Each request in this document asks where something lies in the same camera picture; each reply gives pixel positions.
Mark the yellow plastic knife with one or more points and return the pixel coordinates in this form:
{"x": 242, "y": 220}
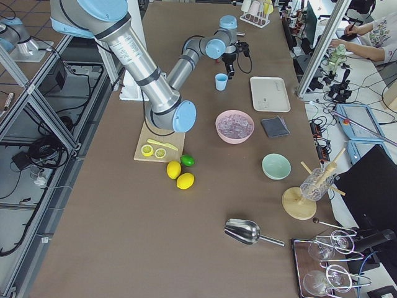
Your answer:
{"x": 167, "y": 145}

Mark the mint green bowl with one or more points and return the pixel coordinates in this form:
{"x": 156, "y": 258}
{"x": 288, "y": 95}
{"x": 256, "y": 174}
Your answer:
{"x": 276, "y": 166}

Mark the green lime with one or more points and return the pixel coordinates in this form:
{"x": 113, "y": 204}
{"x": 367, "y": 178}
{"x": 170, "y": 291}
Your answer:
{"x": 187, "y": 160}

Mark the yellow plastic cup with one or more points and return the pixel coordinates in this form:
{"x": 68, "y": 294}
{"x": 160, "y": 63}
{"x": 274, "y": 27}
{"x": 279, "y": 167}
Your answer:
{"x": 268, "y": 7}

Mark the pile of clear ice cubes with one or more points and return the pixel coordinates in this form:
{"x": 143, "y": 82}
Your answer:
{"x": 235, "y": 126}

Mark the steel ice scoop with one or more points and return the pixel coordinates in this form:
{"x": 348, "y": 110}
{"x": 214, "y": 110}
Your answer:
{"x": 247, "y": 232}

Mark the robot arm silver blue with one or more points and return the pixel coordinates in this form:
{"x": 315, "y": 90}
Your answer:
{"x": 19, "y": 43}
{"x": 110, "y": 22}

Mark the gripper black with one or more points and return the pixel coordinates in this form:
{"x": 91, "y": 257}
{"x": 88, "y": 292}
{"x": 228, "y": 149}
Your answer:
{"x": 229, "y": 58}

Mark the black monitor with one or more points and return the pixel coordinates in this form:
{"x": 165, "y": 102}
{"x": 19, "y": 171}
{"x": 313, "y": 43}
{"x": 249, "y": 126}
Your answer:
{"x": 370, "y": 187}

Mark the wine glass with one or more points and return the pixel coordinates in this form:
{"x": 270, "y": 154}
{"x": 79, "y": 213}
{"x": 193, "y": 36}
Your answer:
{"x": 335, "y": 279}
{"x": 326, "y": 247}

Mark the aluminium frame post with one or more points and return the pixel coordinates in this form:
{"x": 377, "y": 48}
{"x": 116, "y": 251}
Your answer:
{"x": 329, "y": 30}

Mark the white plastic cup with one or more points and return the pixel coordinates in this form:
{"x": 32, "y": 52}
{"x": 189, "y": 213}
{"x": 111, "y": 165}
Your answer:
{"x": 245, "y": 6}

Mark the grey folded cloth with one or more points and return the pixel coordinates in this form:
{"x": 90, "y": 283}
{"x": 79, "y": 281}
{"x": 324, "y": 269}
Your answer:
{"x": 275, "y": 127}

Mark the lemon half slice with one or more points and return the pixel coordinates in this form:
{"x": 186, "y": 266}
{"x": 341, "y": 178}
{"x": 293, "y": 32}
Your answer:
{"x": 160, "y": 153}
{"x": 147, "y": 150}

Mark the light blue plastic cup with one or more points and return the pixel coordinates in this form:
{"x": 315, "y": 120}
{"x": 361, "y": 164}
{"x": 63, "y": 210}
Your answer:
{"x": 221, "y": 80}

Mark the pink plastic cup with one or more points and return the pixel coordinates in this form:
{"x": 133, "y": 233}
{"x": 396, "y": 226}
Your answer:
{"x": 254, "y": 8}

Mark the pink bowl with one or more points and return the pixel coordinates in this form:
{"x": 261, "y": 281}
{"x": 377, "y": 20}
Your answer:
{"x": 231, "y": 112}

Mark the cream rabbit tray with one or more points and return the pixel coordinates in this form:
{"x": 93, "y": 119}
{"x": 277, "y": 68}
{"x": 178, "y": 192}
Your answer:
{"x": 269, "y": 94}

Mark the blue teach pendant tablet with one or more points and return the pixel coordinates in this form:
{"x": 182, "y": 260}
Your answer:
{"x": 363, "y": 115}

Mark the yellow lemon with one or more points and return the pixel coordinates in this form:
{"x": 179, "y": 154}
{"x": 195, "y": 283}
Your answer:
{"x": 185, "y": 181}
{"x": 173, "y": 169}

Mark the wooden cup tree stand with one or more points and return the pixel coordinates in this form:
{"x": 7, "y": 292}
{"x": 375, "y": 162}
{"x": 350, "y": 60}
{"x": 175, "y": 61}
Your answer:
{"x": 293, "y": 201}

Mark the clear glass on stand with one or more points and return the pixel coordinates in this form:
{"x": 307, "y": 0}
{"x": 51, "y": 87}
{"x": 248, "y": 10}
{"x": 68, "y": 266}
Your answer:
{"x": 315, "y": 185}

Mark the white wire cup rack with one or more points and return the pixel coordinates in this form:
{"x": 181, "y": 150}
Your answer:
{"x": 260, "y": 21}

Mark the wooden cutting board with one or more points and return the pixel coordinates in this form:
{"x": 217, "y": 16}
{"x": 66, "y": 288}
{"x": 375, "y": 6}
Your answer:
{"x": 165, "y": 136}

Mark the person forearm white sleeve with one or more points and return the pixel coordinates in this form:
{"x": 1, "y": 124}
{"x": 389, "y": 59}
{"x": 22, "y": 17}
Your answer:
{"x": 381, "y": 55}

